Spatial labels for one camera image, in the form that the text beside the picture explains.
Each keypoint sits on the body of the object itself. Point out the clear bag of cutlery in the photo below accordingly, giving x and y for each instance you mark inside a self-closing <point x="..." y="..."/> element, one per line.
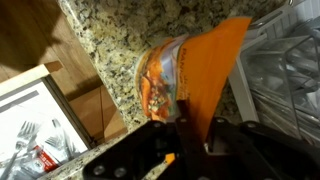
<point x="30" y="150"/>

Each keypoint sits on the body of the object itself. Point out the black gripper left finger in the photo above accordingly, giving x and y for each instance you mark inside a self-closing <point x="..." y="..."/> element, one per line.
<point x="150" y="150"/>

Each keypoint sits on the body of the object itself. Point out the wooden cabinet doors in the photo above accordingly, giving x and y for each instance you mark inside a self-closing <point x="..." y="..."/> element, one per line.
<point x="96" y="110"/>

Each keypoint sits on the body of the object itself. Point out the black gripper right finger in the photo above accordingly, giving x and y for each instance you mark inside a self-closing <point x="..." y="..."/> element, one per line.
<point x="260" y="153"/>

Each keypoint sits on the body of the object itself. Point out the grey dish rack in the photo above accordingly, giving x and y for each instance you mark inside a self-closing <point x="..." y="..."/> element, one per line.
<point x="266" y="50"/>

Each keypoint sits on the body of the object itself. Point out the orange food packet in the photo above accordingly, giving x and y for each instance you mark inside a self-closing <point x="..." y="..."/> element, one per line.
<point x="196" y="73"/>

